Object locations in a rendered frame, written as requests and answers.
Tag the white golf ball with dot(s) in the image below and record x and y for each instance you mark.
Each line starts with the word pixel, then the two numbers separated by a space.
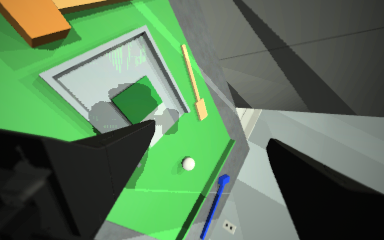
pixel 188 163

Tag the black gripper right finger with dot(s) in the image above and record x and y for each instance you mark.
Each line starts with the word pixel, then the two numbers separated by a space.
pixel 324 204

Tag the orange flat bar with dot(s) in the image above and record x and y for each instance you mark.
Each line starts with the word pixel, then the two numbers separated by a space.
pixel 40 22

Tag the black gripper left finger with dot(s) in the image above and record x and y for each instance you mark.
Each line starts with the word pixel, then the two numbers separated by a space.
pixel 87 175

